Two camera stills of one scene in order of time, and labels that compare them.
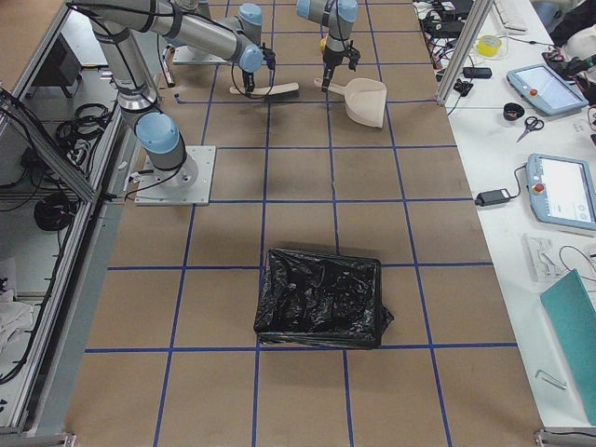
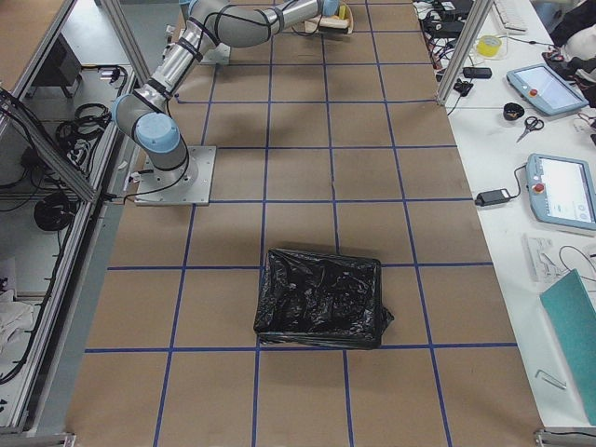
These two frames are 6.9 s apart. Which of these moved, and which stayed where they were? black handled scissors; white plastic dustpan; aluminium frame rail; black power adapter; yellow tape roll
Moved: white plastic dustpan
Stayed: aluminium frame rail; black handled scissors; black power adapter; yellow tape roll
